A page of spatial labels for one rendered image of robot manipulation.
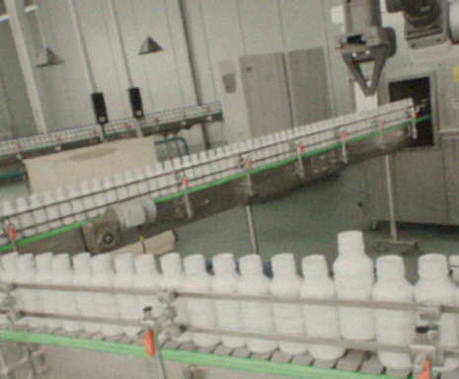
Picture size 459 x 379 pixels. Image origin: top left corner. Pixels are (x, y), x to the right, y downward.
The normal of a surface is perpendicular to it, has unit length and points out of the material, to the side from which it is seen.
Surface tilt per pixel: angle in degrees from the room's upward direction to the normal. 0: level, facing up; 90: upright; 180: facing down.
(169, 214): 90
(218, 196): 91
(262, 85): 90
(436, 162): 90
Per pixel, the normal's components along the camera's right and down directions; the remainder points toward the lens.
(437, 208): -0.72, 0.29
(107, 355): -0.49, 0.29
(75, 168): 0.66, 0.07
